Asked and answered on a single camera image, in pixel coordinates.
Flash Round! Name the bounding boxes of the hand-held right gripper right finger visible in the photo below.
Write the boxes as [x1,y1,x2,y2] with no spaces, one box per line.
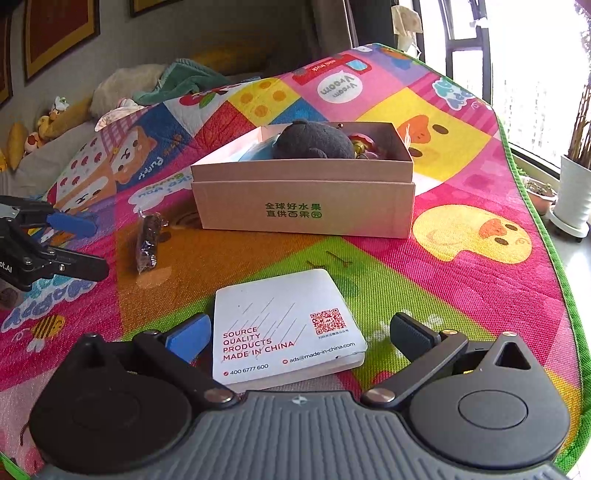
[362,313,536,409]

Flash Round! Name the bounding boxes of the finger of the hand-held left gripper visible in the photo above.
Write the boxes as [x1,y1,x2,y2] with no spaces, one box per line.
[0,195,97,237]
[32,247,110,283]

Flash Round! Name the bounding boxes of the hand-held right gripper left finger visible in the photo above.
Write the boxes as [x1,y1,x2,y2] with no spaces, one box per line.
[69,311,238,409]

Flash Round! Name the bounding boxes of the dark snack packet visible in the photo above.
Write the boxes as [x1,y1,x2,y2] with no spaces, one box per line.
[134,210,169,275]

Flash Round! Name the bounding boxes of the white notepad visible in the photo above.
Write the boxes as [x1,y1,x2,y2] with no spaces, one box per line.
[211,269,369,393]

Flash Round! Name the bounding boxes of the pink cardboard box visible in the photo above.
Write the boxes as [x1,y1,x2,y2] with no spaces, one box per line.
[190,121,415,240]

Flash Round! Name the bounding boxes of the red gold round toy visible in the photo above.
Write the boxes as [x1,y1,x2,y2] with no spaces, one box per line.
[346,134,384,160]

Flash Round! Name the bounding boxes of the blue tissue packet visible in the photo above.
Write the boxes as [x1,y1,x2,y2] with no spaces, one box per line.
[238,134,287,161]

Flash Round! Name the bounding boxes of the black plush toy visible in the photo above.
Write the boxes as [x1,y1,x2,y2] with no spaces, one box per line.
[270,119,345,160]

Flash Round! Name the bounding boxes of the colourful cartoon play mat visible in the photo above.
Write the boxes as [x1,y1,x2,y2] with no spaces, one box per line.
[0,44,583,480]

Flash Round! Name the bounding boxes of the small white plush toy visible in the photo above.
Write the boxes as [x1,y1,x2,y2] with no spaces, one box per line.
[48,95,70,121]

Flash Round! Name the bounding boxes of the pink and white cloth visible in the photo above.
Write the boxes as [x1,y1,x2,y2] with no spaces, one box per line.
[95,97,144,131]

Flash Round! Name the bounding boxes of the beige pillow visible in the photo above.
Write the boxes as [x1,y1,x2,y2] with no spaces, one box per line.
[90,67,167,116]

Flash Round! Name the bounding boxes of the green towel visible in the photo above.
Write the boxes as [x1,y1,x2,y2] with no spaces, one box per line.
[134,59,232,106]

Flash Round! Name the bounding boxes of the small pink plant pot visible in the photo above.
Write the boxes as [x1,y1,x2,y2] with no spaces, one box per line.
[524,178,557,215]

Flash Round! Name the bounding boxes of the white plant pot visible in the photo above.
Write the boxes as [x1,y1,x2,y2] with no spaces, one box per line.
[551,154,591,238]

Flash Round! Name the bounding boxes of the yellow cushion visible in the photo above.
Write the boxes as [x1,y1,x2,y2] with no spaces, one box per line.
[191,44,269,77]

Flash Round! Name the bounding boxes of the hanging beige cloth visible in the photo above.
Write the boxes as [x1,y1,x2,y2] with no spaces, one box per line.
[392,6,423,51]

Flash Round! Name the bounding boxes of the dark grey curtain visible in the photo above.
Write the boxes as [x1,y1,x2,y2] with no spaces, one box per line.
[309,0,393,49]

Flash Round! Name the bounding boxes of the framed wall picture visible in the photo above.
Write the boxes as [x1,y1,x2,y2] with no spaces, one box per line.
[0,14,14,109]
[23,0,101,84]
[130,0,185,18]

